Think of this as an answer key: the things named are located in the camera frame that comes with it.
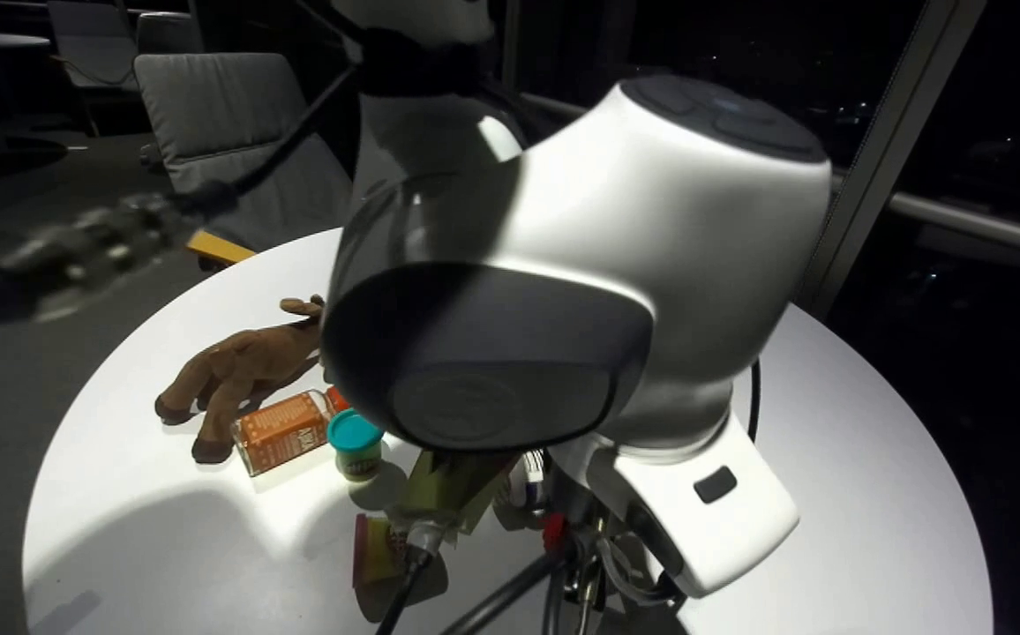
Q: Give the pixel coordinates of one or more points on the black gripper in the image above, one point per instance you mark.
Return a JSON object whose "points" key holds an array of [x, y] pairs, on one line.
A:
{"points": [[602, 576]]}

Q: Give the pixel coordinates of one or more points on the teal lid dough tub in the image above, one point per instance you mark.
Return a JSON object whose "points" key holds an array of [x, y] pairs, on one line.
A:
{"points": [[355, 442]]}

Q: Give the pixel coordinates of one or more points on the brown plush moose toy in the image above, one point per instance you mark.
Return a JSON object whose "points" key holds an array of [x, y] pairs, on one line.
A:
{"points": [[236, 371]]}

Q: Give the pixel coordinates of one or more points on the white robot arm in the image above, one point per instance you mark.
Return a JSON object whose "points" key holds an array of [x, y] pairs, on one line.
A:
{"points": [[602, 235]]}

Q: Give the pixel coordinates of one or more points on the yellow wooden slat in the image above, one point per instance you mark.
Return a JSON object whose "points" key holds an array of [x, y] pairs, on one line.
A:
{"points": [[221, 248]]}

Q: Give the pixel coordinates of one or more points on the grey metal railing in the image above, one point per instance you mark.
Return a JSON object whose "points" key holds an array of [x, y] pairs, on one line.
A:
{"points": [[980, 222]]}

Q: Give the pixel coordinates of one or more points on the grey upholstered chair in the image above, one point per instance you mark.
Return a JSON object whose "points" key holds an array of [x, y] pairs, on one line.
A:
{"points": [[228, 117]]}

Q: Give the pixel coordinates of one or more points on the dark background chair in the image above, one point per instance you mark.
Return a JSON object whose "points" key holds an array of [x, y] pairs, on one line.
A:
{"points": [[90, 39]]}

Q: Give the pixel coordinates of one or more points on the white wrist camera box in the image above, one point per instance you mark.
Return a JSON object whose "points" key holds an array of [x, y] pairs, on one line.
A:
{"points": [[706, 495]]}

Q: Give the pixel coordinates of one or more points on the grey slanted metal post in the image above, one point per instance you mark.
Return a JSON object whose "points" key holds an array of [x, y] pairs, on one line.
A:
{"points": [[896, 153]]}

